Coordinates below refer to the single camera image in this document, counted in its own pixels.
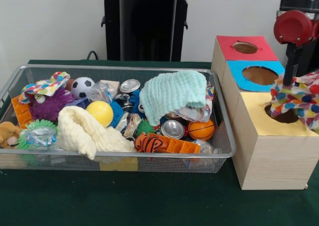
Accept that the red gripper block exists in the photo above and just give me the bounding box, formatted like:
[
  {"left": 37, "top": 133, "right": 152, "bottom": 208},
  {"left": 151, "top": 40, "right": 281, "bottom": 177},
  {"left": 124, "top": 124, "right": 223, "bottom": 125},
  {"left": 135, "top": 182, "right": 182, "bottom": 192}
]
[{"left": 273, "top": 9, "right": 319, "bottom": 86}]

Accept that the multicolour dotted cloth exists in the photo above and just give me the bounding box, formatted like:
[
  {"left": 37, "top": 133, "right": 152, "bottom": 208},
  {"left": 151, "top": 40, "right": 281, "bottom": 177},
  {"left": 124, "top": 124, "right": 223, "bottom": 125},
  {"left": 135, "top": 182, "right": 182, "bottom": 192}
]
[
  {"left": 270, "top": 70, "right": 319, "bottom": 136},
  {"left": 17, "top": 71, "right": 71, "bottom": 105}
]

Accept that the wooden box with three holes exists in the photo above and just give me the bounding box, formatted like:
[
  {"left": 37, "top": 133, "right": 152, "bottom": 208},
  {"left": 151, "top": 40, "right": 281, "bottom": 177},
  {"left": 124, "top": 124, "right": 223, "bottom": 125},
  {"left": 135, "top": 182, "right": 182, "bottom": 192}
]
[{"left": 211, "top": 35, "right": 319, "bottom": 191}]

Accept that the shallow clear mesh bin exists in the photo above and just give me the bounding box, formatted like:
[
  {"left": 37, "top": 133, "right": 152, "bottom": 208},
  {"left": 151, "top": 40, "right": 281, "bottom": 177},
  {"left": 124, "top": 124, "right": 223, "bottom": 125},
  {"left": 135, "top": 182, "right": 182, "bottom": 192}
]
[{"left": 0, "top": 64, "right": 237, "bottom": 174}]

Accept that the orange basketball toy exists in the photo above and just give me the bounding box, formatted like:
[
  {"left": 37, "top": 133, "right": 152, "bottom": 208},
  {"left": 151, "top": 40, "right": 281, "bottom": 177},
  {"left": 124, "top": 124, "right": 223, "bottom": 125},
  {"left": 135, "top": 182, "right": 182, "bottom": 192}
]
[{"left": 187, "top": 118, "right": 215, "bottom": 141}]

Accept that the mint green knitted cloth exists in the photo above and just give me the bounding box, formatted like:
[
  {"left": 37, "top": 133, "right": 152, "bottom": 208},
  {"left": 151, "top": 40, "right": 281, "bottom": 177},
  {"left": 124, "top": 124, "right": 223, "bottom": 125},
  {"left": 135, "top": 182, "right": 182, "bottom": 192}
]
[{"left": 139, "top": 70, "right": 208, "bottom": 126}]

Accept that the orange plastic grid tray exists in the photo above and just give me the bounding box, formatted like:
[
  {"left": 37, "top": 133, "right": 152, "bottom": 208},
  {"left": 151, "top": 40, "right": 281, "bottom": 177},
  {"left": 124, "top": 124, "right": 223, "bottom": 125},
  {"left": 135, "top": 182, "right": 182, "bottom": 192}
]
[{"left": 166, "top": 137, "right": 202, "bottom": 154}]

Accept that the orange tiger plush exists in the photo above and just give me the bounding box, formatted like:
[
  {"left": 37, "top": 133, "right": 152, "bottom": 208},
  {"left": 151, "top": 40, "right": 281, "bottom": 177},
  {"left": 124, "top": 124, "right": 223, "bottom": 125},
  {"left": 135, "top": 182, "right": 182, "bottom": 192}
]
[{"left": 135, "top": 133, "right": 171, "bottom": 153}]

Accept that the dark green table cloth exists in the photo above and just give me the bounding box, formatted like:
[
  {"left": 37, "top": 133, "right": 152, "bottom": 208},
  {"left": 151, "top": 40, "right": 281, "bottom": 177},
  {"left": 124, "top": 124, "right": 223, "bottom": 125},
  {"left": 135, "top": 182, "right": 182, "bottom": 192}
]
[{"left": 0, "top": 59, "right": 319, "bottom": 226}]

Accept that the yellow ball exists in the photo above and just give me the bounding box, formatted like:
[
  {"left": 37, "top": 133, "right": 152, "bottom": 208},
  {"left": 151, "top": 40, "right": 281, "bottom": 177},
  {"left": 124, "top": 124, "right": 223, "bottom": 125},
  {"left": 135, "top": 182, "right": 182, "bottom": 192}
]
[{"left": 86, "top": 101, "right": 115, "bottom": 127}]

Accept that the black and white soccer ball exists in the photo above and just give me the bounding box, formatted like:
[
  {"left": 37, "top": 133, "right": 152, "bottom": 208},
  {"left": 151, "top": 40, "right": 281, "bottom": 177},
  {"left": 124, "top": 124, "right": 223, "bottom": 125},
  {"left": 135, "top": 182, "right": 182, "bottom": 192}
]
[{"left": 71, "top": 76, "right": 96, "bottom": 99}]

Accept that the cream knitted cloth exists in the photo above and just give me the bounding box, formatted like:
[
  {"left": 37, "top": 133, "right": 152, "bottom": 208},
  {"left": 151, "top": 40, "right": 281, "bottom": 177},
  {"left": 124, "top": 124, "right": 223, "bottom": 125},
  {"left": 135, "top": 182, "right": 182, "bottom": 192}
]
[{"left": 57, "top": 106, "right": 138, "bottom": 161}]

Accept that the purple spiky toy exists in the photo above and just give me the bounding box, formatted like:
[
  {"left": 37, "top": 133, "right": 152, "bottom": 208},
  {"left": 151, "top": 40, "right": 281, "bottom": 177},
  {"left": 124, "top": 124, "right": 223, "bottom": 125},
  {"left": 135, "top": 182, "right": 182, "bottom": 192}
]
[{"left": 29, "top": 88, "right": 75, "bottom": 122}]

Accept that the green spiky ball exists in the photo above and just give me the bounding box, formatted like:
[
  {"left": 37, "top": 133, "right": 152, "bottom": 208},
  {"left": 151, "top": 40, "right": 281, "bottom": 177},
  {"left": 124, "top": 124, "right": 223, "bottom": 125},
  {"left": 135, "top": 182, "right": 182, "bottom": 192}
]
[{"left": 16, "top": 118, "right": 59, "bottom": 151}]

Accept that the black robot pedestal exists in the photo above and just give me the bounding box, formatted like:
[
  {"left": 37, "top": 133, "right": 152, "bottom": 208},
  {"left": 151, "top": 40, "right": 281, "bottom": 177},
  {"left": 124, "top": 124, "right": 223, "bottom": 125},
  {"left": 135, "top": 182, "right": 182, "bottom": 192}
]
[{"left": 96, "top": 0, "right": 201, "bottom": 62}]

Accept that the black cable loop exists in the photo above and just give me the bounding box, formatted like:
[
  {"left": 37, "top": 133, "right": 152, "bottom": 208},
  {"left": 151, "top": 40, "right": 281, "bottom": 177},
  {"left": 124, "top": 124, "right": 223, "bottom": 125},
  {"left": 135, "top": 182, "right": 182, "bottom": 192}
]
[{"left": 86, "top": 50, "right": 101, "bottom": 61}]

